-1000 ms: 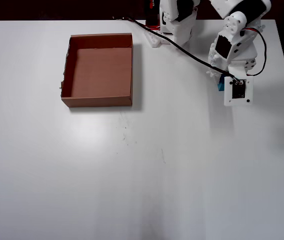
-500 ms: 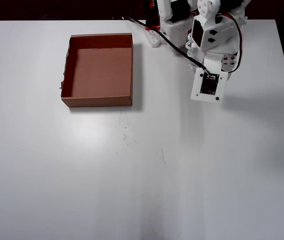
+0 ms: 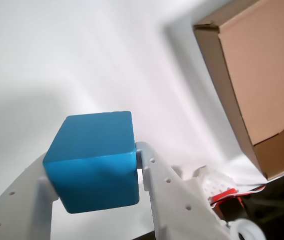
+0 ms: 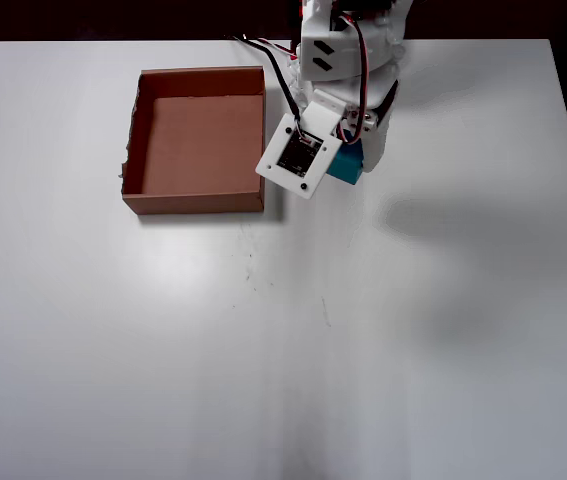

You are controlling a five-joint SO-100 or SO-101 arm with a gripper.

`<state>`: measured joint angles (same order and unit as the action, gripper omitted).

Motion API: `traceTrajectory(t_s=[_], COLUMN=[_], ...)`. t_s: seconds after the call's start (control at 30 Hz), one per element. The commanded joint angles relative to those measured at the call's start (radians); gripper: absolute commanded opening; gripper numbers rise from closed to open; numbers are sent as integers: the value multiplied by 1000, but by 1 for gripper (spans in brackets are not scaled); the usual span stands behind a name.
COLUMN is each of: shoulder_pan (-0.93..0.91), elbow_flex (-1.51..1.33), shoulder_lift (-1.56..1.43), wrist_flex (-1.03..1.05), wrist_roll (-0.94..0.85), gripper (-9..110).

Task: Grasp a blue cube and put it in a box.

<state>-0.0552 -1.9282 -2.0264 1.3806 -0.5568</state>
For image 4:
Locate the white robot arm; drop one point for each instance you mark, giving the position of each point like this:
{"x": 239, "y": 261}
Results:
{"x": 333, "y": 45}

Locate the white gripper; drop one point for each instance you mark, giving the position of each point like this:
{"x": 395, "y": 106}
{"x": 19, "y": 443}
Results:
{"x": 376, "y": 142}

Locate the blue cube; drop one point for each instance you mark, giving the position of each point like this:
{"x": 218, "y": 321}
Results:
{"x": 345, "y": 165}

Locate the black and red clamp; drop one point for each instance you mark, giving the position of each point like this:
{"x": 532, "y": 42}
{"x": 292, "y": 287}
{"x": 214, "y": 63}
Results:
{"x": 304, "y": 7}

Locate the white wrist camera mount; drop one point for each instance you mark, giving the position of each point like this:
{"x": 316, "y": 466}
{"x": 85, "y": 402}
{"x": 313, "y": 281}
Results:
{"x": 268, "y": 169}

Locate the brown cardboard box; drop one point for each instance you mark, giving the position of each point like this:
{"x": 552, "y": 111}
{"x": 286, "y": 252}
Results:
{"x": 203, "y": 140}

